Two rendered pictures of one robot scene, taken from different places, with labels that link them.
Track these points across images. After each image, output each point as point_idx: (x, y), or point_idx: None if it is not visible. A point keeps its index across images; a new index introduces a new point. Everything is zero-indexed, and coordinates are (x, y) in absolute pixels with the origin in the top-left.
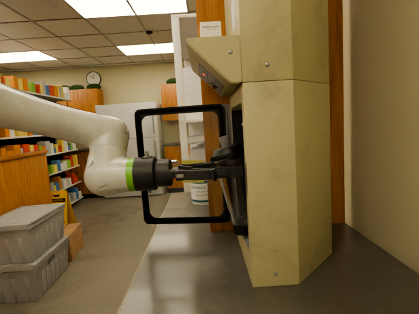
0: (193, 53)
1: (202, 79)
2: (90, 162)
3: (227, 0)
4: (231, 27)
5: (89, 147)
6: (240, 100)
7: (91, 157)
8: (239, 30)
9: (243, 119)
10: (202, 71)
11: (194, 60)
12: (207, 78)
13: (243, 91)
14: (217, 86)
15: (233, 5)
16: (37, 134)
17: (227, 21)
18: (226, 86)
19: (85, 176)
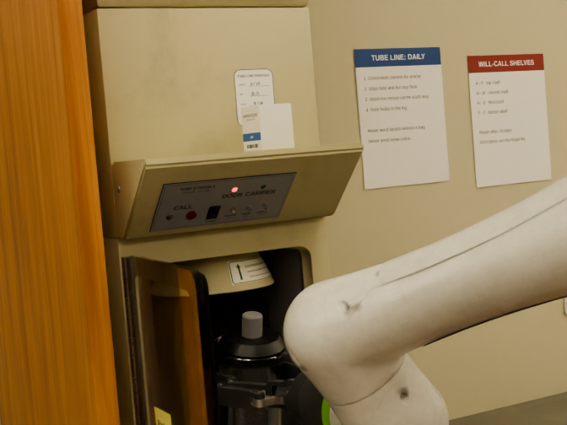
0: (332, 162)
1: (143, 192)
2: (429, 381)
3: (170, 40)
4: (224, 108)
5: (401, 357)
6: (305, 242)
7: (421, 372)
8: (318, 141)
9: (322, 269)
10: (251, 185)
11: (289, 165)
12: (229, 196)
13: (326, 227)
14: (227, 215)
15: (265, 85)
16: (505, 314)
17: (164, 78)
18: (288, 217)
19: (447, 412)
